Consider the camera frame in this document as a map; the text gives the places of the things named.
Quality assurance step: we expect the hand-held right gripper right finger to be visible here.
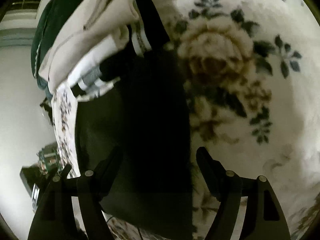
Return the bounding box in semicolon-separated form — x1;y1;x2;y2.
196;146;292;240

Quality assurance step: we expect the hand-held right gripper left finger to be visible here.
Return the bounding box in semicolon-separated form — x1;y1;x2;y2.
27;146;123;240

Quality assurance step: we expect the dark striped sweater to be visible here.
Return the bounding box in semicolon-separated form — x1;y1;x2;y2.
75;52;198;240

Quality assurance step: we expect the pile of dark clothes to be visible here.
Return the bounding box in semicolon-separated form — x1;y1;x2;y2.
40;97;54;125

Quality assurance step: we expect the stack of folded clothes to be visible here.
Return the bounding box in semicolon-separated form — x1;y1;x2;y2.
37;0;140;93

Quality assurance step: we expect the green storage rack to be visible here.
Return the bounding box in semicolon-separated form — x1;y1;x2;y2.
37;144;62;175

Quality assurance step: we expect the floral bed sheet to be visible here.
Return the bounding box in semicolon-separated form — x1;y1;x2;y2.
51;0;320;240

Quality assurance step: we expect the black and white folded garment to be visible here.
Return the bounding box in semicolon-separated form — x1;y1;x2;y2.
66;0;173;100

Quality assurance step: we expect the dark green folded quilt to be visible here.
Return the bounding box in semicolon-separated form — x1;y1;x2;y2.
30;0;98;98

